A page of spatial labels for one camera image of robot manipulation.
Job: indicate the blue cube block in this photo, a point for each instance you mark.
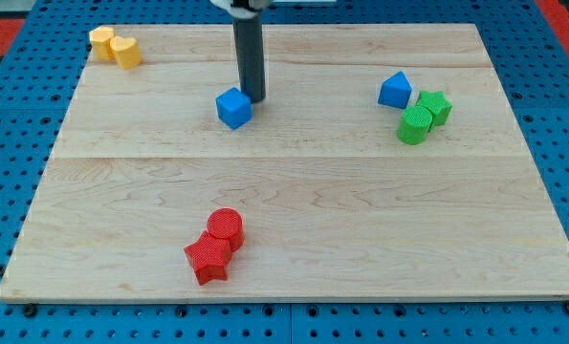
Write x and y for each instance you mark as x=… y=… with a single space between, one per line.
x=234 y=108

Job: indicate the red cylinder block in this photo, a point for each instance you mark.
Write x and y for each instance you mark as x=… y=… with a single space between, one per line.
x=227 y=224

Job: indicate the light wooden board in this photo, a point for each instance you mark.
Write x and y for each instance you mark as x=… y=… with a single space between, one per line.
x=335 y=207

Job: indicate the red star block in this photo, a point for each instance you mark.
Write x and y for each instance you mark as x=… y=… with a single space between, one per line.
x=208 y=258

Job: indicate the blue triangular prism block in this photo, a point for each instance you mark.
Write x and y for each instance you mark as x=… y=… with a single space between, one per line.
x=395 y=91

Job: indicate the green cylinder block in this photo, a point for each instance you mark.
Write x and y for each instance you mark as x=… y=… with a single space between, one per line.
x=414 y=125

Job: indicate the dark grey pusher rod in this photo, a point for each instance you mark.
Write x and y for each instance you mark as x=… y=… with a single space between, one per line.
x=248 y=39

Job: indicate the green star block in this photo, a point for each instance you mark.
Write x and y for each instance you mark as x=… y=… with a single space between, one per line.
x=437 y=104

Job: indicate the yellow heart block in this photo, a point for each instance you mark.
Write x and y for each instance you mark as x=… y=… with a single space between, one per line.
x=126 y=51

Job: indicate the yellow hexagon block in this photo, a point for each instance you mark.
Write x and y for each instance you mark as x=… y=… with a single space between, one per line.
x=100 y=38

